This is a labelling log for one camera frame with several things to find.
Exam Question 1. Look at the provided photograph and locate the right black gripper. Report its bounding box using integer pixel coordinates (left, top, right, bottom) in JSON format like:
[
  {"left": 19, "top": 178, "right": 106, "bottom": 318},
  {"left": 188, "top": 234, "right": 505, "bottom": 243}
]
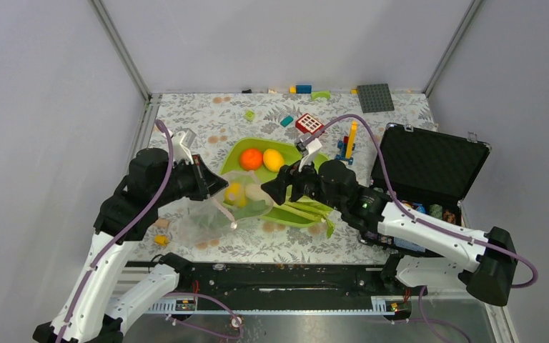
[{"left": 260, "top": 153, "right": 345, "bottom": 212}]

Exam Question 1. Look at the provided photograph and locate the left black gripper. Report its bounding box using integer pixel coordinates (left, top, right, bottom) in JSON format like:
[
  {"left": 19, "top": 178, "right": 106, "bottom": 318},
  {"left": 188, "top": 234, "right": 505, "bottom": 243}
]
[{"left": 154, "top": 153, "right": 229, "bottom": 207}]

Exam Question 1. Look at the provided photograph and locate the green toy cucumber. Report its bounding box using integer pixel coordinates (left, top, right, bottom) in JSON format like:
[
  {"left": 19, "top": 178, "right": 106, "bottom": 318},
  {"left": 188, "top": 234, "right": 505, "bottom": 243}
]
[{"left": 188, "top": 199, "right": 273, "bottom": 235}]

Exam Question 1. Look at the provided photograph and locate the clear zip top bag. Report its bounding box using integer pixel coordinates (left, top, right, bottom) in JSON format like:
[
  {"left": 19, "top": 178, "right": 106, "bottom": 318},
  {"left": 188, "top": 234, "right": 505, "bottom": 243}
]
[{"left": 177, "top": 171, "right": 274, "bottom": 246}]

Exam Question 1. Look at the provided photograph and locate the yellow toy lemon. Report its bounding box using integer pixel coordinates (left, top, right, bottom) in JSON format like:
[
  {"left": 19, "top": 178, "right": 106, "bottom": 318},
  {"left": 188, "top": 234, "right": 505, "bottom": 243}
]
[{"left": 262, "top": 149, "right": 285, "bottom": 173}]

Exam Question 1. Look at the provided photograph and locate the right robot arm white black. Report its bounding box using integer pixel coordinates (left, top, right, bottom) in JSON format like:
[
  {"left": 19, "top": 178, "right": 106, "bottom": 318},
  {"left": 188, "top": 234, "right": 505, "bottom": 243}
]
[{"left": 261, "top": 160, "right": 518, "bottom": 307}]

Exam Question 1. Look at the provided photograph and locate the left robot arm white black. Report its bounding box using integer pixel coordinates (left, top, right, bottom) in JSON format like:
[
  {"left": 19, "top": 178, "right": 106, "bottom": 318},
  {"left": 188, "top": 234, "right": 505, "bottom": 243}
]
[{"left": 32, "top": 148, "right": 228, "bottom": 342}]

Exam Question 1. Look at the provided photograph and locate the white green toy leek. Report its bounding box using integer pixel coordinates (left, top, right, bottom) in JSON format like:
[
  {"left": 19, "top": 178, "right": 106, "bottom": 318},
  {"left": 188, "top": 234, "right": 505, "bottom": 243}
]
[{"left": 244, "top": 183, "right": 335, "bottom": 239}]

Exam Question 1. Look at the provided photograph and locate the yellow blue brick tower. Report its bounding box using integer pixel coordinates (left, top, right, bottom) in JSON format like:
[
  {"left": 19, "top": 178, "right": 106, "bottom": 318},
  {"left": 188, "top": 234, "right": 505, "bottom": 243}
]
[{"left": 335, "top": 121, "right": 358, "bottom": 165}]

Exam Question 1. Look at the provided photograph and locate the tan wooden cylinder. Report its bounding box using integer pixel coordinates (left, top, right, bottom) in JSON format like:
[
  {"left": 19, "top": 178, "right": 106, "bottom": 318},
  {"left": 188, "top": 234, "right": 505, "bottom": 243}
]
[{"left": 154, "top": 218, "right": 170, "bottom": 229}]

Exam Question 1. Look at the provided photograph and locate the orange toy fruit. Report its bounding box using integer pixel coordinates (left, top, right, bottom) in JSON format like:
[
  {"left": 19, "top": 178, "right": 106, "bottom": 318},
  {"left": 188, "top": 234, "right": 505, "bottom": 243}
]
[{"left": 239, "top": 148, "right": 263, "bottom": 171}]

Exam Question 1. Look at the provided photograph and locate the floral table mat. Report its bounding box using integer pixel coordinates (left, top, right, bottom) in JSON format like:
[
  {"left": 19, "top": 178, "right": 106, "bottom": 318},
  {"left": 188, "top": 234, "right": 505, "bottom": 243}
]
[{"left": 113, "top": 92, "right": 439, "bottom": 265}]

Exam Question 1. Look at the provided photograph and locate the red white window brick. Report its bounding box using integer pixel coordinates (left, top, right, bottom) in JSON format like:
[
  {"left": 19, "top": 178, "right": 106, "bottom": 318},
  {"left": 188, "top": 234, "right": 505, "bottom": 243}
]
[{"left": 295, "top": 113, "right": 325, "bottom": 134}]

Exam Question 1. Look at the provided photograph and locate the green plastic tray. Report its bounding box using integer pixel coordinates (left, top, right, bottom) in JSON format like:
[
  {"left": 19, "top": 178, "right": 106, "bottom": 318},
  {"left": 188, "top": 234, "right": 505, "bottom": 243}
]
[{"left": 220, "top": 137, "right": 332, "bottom": 228}]

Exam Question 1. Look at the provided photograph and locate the small yellow brick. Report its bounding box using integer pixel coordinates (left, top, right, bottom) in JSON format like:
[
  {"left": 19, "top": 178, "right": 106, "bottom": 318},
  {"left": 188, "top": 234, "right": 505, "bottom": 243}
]
[{"left": 154, "top": 235, "right": 169, "bottom": 247}]

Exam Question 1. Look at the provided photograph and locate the teal small brick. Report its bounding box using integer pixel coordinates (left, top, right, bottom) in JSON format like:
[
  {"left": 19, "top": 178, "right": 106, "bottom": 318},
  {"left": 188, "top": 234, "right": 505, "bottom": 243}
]
[{"left": 280, "top": 116, "right": 294, "bottom": 127}]

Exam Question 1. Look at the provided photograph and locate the small green brick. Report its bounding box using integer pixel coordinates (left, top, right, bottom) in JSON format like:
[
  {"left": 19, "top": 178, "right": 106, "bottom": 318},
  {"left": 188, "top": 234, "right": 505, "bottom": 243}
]
[{"left": 244, "top": 110, "right": 255, "bottom": 121}]

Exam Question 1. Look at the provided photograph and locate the green arch brick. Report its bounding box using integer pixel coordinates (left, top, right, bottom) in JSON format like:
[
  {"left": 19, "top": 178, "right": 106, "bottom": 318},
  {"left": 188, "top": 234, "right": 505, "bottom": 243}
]
[{"left": 311, "top": 91, "right": 331, "bottom": 101}]

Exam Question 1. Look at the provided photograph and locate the grey brick baseplate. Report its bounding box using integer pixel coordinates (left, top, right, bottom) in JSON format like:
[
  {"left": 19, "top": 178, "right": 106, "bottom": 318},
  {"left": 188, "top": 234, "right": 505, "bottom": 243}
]
[{"left": 357, "top": 84, "right": 395, "bottom": 113}]

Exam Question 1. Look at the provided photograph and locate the blue yellow brick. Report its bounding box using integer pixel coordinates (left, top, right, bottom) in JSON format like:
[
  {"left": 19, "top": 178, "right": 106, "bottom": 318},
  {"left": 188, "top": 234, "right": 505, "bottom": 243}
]
[{"left": 289, "top": 84, "right": 312, "bottom": 94}]

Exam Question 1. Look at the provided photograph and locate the black poker chip case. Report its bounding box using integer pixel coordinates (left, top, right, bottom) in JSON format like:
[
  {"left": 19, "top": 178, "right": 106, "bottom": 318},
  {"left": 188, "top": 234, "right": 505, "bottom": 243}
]
[{"left": 358, "top": 123, "right": 492, "bottom": 252}]

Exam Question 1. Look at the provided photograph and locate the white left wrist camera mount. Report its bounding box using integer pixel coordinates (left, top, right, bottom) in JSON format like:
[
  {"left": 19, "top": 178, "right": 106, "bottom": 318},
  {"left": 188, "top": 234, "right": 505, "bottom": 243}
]
[{"left": 164, "top": 128, "right": 197, "bottom": 164}]

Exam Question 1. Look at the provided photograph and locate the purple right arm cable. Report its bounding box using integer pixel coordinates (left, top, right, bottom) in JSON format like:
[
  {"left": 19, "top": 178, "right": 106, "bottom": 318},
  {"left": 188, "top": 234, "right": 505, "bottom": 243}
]
[{"left": 300, "top": 114, "right": 539, "bottom": 289}]

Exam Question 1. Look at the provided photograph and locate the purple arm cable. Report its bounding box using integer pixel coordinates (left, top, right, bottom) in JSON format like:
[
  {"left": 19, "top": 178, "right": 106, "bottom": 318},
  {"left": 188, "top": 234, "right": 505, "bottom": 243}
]
[
  {"left": 300, "top": 114, "right": 539, "bottom": 289},
  {"left": 56, "top": 119, "right": 175, "bottom": 343}
]

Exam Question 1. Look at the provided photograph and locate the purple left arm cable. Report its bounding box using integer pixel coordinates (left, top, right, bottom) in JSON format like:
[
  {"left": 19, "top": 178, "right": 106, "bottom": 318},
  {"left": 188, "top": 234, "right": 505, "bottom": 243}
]
[{"left": 56, "top": 119, "right": 175, "bottom": 343}]

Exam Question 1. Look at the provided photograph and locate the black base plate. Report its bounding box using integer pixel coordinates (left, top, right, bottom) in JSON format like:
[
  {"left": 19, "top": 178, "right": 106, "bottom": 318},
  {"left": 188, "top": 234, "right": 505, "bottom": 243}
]
[{"left": 149, "top": 262, "right": 420, "bottom": 315}]

